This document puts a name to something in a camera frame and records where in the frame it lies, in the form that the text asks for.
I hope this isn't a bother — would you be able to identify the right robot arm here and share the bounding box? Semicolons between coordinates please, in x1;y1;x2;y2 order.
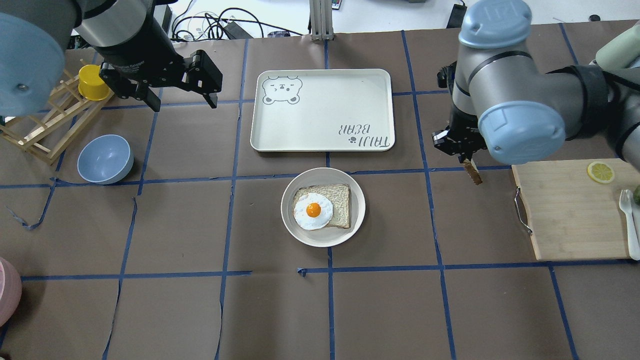
432;0;639;169

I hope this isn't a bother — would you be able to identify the fried egg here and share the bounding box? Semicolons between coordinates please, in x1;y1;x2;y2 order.
292;193;334;231

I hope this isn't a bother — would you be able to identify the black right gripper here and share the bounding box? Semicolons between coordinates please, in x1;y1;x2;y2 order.
432;107;487;166

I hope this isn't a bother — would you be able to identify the black power adapter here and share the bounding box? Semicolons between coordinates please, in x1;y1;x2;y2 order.
222;22;253;40

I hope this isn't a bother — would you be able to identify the blue bowl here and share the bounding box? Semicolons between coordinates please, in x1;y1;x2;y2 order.
77;134;134;185

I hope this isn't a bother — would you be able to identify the wooden cup rack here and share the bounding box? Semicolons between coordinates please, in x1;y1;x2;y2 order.
0;70;114;165

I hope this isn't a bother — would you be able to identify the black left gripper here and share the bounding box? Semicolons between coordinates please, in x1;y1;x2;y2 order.
99;20;223;112

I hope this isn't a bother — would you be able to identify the green avocado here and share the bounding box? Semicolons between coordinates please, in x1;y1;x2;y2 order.
631;185;640;207

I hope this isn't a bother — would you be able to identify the bread slice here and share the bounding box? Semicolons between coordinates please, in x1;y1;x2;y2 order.
462;164;483;186
291;184;351;229

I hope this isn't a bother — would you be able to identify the white round plate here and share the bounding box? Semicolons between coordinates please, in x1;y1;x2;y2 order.
280;167;366;248

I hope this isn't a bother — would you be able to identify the lemon slice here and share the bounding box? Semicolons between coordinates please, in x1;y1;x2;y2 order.
586;161;616;184

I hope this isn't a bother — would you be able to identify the white plastic fork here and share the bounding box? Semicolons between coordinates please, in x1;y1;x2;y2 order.
618;189;640;261

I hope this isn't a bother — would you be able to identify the pink bowl with ice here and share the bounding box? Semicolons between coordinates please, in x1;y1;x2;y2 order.
0;257;22;326

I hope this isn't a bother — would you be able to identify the aluminium frame post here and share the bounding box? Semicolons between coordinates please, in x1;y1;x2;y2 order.
308;0;335;42

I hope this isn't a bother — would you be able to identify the yellow cup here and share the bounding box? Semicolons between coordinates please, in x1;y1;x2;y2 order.
78;64;110;101

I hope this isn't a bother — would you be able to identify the green cup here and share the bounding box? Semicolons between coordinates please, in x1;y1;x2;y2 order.
594;23;640;71

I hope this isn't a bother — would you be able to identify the wooden cutting board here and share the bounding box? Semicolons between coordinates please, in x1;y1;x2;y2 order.
512;158;640;261

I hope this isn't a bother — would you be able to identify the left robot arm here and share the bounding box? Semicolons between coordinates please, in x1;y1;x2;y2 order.
0;0;223;117

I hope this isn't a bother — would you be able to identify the bread slice on plate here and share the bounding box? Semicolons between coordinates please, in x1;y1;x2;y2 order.
291;184;351;229

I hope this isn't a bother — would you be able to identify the white bear tray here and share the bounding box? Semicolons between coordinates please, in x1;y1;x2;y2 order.
250;68;396;153

